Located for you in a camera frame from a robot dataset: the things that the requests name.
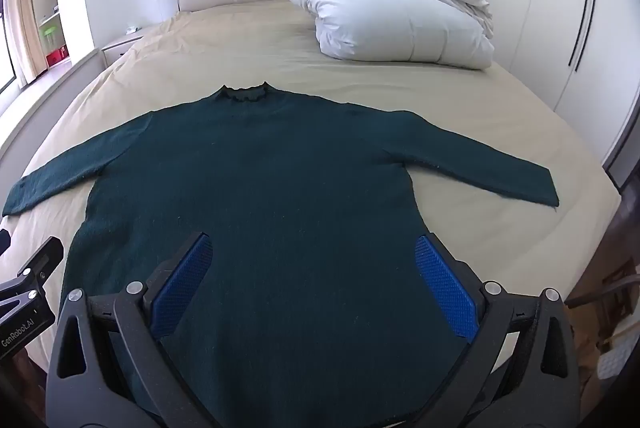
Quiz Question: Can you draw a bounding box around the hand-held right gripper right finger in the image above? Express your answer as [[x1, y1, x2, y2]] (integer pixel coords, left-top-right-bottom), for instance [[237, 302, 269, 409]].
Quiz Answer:
[[414, 233, 581, 428]]

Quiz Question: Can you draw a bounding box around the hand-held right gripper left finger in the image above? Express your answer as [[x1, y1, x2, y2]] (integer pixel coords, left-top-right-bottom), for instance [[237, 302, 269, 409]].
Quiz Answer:
[[47, 232, 221, 428]]

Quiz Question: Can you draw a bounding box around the dark green sweater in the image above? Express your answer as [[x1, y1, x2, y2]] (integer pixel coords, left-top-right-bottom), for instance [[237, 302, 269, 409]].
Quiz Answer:
[[2, 81, 559, 428]]

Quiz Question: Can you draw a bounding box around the wooden chair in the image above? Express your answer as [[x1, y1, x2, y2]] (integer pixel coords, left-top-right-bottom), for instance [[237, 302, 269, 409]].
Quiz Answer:
[[565, 258, 640, 349]]

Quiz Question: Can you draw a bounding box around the green container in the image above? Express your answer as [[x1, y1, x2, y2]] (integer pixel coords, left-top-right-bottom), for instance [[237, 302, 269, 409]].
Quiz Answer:
[[39, 25, 61, 53]]

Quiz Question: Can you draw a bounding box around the white nightstand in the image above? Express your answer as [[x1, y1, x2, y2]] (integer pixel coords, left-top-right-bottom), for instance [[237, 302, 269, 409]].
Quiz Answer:
[[101, 28, 146, 67]]

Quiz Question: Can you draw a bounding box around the beige curtain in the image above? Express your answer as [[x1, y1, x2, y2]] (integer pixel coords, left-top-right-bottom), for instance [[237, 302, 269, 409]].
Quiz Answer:
[[0, 0, 36, 88]]

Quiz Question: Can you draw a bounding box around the bed with beige sheet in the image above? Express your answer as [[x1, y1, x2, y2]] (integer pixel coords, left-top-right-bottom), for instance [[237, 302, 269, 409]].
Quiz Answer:
[[0, 0, 621, 428]]

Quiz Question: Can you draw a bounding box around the white folded duvet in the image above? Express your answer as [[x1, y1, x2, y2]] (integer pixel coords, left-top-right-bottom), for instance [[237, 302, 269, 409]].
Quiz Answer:
[[287, 0, 496, 69]]

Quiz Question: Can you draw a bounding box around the white wardrobe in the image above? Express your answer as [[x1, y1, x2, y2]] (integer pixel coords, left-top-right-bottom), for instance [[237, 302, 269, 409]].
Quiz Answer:
[[452, 0, 640, 173]]

